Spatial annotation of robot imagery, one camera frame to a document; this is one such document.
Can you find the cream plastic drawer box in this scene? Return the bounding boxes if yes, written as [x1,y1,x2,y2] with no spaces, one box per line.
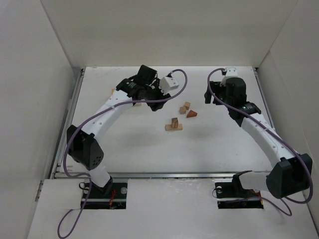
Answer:
[110,88,142,107]

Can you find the red-brown wood triangle block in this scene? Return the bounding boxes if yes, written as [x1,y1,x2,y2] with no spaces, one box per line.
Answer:
[186,110,197,118]

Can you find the striped dark wood block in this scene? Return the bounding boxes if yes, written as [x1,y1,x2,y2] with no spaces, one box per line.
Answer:
[171,118,179,128]

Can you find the long light wood block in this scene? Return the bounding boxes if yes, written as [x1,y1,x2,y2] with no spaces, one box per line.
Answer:
[165,123,183,131]

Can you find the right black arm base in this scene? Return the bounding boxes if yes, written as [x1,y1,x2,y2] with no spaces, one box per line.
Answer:
[212,181,264,209]

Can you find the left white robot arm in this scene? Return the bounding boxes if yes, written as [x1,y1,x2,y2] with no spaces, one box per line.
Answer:
[68,65,179,196]

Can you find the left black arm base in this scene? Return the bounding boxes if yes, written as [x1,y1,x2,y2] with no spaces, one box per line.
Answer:
[84,181,128,210]

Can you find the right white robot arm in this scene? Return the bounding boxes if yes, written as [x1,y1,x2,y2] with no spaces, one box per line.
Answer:
[204,77,313,202]

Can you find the light wood cube block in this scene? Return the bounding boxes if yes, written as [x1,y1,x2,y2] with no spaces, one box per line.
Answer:
[179,107,187,115]

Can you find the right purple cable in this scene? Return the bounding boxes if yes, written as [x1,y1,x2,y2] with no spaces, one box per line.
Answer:
[207,67,314,217]

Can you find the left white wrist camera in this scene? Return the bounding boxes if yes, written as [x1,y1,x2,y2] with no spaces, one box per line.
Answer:
[159,76,179,95]

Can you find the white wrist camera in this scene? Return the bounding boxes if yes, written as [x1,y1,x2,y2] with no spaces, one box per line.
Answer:
[159,76,179,95]
[220,67,238,85]

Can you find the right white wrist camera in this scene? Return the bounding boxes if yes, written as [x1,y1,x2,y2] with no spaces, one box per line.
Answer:
[220,67,238,85]

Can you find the right metal table rail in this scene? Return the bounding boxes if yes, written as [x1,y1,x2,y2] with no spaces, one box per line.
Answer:
[253,67,292,175]

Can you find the metal table rail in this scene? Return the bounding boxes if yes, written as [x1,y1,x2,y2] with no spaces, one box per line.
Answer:
[253,67,292,175]
[34,68,85,201]
[53,171,265,179]

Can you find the front metal table rail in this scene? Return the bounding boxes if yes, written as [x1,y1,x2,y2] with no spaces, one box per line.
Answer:
[53,171,265,179]

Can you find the left metal table rail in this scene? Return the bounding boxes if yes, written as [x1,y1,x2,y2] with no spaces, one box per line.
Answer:
[34,68,85,201]

